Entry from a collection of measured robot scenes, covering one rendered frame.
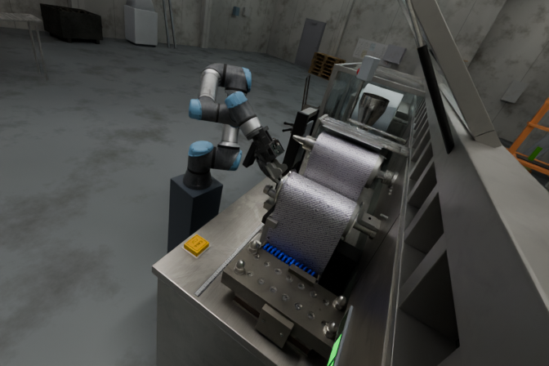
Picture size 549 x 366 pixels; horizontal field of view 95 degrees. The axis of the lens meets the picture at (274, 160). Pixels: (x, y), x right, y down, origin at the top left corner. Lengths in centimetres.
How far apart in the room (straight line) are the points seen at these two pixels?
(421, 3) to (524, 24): 1167
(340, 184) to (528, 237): 80
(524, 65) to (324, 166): 1132
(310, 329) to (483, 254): 65
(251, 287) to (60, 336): 138
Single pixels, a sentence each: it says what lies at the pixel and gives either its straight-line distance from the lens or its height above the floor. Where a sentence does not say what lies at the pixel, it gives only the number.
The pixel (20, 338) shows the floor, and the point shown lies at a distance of 212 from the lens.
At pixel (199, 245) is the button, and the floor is 92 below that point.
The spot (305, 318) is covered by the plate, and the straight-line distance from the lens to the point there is 87.
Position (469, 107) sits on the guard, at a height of 170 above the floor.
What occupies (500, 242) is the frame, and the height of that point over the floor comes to 164.
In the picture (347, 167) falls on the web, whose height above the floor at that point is 134.
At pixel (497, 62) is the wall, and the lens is 1207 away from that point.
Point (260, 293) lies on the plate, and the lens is 87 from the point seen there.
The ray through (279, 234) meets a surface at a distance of 94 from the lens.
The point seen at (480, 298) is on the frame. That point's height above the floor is 161.
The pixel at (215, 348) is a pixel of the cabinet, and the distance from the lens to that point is 112.
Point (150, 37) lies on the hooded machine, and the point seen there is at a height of 28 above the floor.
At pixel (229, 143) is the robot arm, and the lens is 131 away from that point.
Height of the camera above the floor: 175
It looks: 28 degrees down
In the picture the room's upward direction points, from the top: 15 degrees clockwise
